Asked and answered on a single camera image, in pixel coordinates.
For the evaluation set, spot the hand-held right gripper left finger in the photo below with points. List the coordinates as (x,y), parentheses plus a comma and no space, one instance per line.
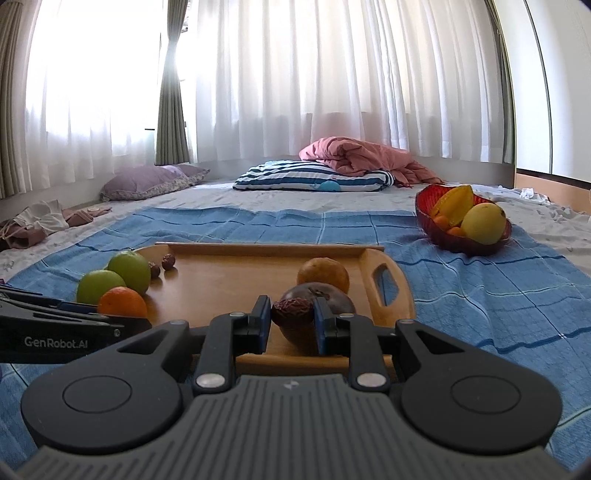
(263,323)

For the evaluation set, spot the dark green apple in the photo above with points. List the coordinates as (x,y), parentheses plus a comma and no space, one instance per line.
(99,286)

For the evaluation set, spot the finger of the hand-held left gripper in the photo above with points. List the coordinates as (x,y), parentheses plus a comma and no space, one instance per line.
(78,307)
(69,318)

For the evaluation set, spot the red date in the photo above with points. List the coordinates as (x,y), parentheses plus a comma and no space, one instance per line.
(291,310)
(169,261)
(154,270)

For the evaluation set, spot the large orange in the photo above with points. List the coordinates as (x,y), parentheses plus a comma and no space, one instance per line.
(323,274)

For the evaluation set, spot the blue checked blanket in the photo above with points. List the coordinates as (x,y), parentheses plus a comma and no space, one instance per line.
(485,300)

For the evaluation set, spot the yellow pear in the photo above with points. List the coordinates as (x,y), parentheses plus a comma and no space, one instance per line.
(484,224)

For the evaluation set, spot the small white cloth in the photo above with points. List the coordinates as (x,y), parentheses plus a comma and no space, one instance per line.
(531,194)

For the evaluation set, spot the red glass bowl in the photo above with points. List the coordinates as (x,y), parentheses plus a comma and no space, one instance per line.
(429,203)

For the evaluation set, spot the white wardrobe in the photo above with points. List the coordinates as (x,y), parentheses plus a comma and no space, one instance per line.
(568,92)

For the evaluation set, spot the green curtain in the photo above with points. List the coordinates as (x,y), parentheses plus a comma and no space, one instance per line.
(11,115)
(508,101)
(173,106)

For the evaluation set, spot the dark brown round fruit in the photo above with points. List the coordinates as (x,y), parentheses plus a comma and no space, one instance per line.
(295,339)

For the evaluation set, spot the small kumquat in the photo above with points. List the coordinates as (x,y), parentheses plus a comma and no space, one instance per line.
(441,222)
(455,231)

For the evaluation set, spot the pink quilt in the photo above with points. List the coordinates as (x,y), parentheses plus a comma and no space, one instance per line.
(360,154)

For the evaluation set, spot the light green apple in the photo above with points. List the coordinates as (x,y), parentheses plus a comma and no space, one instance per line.
(131,270)

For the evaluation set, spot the blue white striped pillow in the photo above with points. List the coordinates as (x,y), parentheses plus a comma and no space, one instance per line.
(286,177)

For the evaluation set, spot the pale printed bed sheet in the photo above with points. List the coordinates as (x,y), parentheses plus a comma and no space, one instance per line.
(258,198)

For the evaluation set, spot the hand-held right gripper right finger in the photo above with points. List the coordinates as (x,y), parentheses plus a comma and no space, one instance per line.
(322,327)

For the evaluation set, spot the small tangerine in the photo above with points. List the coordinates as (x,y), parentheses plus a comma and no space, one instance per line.
(122,302)

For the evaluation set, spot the white sheer curtain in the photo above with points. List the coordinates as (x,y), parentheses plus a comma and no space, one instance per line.
(92,83)
(346,69)

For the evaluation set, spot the yellow starfruit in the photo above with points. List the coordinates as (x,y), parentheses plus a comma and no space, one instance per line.
(455,205)

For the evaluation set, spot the purple pillow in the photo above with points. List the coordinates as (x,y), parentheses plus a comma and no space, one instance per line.
(147,182)

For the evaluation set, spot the pink cloth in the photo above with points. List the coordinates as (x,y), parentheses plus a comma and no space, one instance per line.
(81,216)

